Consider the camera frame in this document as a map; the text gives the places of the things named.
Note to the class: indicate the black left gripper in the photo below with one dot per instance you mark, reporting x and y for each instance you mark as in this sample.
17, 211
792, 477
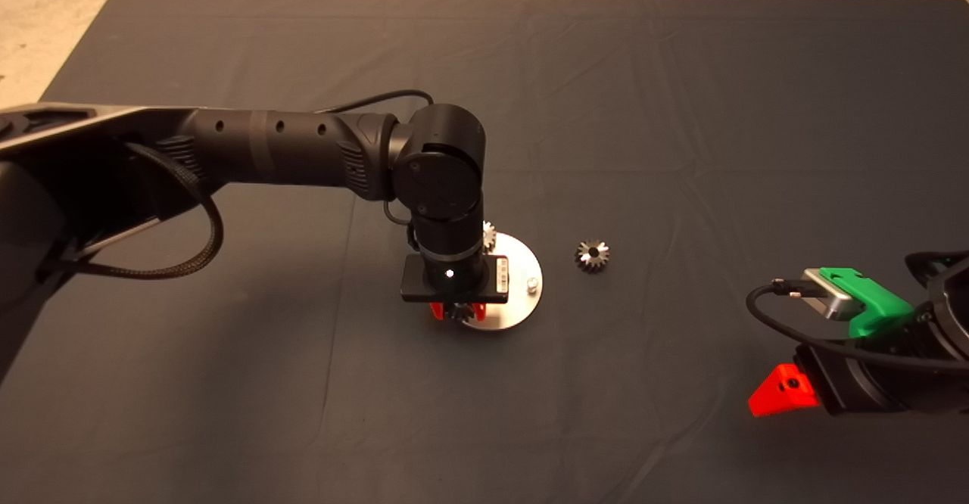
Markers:
454, 284

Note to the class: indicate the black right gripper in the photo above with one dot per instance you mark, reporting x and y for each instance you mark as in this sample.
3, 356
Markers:
833, 383

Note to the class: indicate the small steel planetary gear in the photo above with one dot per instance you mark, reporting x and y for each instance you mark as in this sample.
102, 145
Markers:
459, 312
593, 256
489, 238

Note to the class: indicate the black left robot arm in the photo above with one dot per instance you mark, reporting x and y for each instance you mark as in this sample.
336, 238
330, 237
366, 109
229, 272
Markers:
303, 148

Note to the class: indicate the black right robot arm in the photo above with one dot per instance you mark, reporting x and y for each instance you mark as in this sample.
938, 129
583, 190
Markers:
946, 322

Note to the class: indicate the round metal carrier plate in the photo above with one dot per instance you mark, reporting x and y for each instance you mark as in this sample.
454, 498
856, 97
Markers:
524, 306

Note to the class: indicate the dark grey table cloth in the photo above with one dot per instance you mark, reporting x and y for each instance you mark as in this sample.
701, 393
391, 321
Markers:
606, 110

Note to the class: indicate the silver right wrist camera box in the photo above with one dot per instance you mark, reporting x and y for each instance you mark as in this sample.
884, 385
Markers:
829, 292

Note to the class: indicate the green right camera mount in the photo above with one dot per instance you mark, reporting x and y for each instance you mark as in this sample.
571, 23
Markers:
878, 303

